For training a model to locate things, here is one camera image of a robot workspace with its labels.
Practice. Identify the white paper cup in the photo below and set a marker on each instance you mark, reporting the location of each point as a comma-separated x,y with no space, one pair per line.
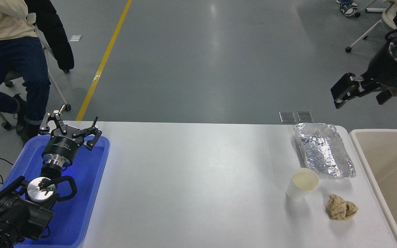
305,179

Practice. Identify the white wheeled chair base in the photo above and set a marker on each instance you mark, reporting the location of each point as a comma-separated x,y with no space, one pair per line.
357,14

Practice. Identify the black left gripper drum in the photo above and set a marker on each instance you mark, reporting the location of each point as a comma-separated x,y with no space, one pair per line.
60,146

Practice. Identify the large pale plastic bin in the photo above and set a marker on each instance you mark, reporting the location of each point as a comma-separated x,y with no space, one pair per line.
391,165

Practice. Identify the crumpled tan paper ball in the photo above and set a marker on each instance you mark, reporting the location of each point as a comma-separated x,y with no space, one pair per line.
339,208

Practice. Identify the blue plastic tray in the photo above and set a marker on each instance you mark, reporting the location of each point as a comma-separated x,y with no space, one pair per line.
81,193

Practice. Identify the black jacket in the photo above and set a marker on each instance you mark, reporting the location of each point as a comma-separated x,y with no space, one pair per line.
52,34

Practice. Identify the crumpled silver foil tray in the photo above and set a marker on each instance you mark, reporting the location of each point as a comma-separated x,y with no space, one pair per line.
326,155

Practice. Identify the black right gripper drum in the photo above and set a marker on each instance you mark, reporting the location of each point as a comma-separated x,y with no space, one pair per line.
388,74

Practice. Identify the person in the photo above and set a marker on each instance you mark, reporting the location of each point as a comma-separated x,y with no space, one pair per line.
347,10
389,8
12,58

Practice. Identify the white wheeled office chair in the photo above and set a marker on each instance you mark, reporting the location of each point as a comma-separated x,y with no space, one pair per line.
348,49

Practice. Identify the metal floor plate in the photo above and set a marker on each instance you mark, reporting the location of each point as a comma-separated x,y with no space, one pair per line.
305,116
287,117

